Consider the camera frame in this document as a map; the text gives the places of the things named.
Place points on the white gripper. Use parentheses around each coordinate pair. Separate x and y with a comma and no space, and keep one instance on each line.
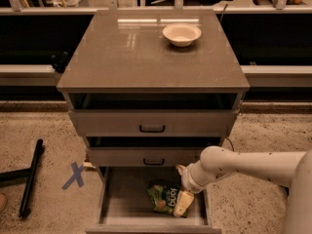
(188,181)

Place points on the green rice chip bag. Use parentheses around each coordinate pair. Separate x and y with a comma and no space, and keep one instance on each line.
(164,197)

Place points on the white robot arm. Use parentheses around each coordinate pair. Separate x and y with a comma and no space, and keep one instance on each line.
(289,169)

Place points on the bottom grey drawer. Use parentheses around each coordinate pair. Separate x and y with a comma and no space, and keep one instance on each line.
(125,207)

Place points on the grey drawer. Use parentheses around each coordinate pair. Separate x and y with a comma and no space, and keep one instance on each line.
(117,151)
(125,207)
(179,122)

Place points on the middle grey drawer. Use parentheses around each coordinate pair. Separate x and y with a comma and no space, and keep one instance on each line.
(117,151)

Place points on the grey drawer cabinet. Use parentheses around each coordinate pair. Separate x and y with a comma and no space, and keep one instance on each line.
(124,61)

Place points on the top grey drawer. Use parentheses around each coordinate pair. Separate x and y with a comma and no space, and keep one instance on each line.
(179,122)

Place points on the blue tape cross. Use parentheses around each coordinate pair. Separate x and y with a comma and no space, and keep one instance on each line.
(76,176)

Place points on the black stand leg left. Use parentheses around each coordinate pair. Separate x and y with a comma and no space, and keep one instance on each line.
(29,175)

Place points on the white paper bowl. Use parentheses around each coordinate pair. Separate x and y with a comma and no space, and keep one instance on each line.
(181,34)

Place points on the black middle drawer handle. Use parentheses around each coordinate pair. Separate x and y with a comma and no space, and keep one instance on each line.
(157,162)

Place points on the black drawer handle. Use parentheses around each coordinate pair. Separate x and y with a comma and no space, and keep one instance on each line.
(157,162)
(152,129)

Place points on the black top drawer handle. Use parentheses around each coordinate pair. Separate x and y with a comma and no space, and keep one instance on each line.
(152,129)

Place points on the black clamp on rail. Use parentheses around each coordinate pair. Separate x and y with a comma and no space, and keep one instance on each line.
(60,62)

